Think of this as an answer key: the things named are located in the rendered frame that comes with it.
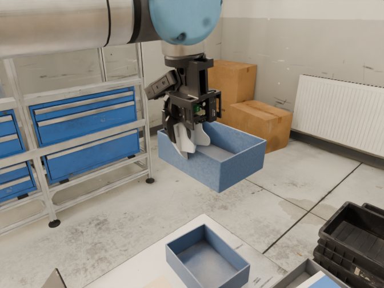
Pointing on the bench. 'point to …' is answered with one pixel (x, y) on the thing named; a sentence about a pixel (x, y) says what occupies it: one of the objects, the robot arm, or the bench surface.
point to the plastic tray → (296, 272)
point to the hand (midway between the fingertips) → (186, 151)
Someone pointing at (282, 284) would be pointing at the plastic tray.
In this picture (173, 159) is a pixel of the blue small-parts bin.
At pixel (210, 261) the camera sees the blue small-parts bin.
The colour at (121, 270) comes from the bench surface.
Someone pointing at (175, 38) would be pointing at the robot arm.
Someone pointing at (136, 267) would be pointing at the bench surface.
